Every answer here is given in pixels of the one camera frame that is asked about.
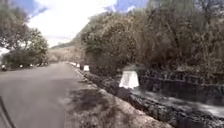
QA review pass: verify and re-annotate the row of green trees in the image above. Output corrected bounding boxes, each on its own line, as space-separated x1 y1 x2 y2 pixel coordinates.
0 2 50 70

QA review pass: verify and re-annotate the row of white markers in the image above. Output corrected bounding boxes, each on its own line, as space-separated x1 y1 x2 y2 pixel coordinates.
1 63 34 71

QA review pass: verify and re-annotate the dirt verge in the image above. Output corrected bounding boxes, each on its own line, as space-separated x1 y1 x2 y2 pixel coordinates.
63 66 174 128

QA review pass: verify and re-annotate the grey asphalt road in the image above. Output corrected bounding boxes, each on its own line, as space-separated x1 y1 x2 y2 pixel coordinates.
0 62 85 128

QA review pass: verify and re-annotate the pale concrete ditch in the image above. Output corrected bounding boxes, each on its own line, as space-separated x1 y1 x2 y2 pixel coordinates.
132 86 224 120

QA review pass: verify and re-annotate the dry hillside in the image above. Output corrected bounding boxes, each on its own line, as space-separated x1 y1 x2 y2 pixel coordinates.
46 41 85 64

